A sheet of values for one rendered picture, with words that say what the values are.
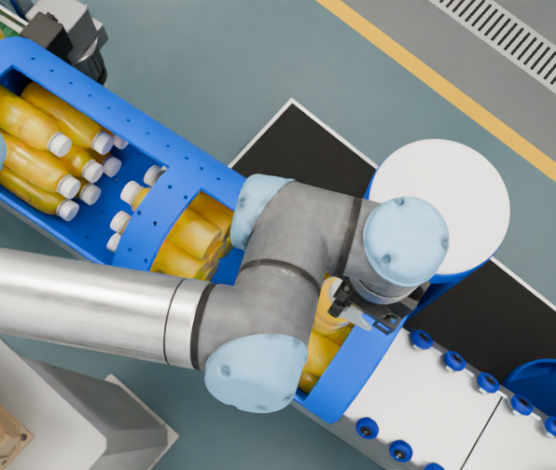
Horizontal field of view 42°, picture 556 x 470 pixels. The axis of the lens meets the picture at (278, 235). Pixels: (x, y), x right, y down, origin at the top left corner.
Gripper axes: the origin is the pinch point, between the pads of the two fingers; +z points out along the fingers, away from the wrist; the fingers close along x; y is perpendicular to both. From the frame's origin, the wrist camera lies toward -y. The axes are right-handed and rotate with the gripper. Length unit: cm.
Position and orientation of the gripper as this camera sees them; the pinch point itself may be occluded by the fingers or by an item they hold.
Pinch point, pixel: (345, 291)
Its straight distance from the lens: 97.3
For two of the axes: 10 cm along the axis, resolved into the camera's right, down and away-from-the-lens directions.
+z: -0.2, 2.5, 9.7
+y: 8.3, 5.4, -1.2
